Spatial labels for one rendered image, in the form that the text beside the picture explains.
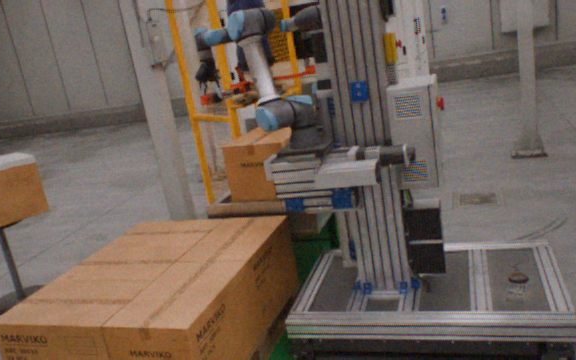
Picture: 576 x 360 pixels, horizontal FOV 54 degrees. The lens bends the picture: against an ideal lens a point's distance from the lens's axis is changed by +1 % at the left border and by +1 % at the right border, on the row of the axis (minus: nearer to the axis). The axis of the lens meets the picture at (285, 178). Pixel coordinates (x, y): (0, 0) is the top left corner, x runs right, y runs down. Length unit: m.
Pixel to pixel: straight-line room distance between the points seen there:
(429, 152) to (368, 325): 0.84
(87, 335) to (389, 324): 1.30
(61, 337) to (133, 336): 0.36
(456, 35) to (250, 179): 8.81
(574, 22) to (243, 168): 9.32
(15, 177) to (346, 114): 2.40
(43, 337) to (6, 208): 1.65
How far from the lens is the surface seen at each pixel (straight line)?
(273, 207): 3.27
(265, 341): 2.90
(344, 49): 2.60
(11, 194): 4.17
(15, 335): 2.79
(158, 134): 4.32
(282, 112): 2.43
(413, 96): 2.53
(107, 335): 2.45
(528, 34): 5.70
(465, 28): 11.74
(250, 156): 3.30
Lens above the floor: 1.57
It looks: 15 degrees down
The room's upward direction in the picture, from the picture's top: 10 degrees counter-clockwise
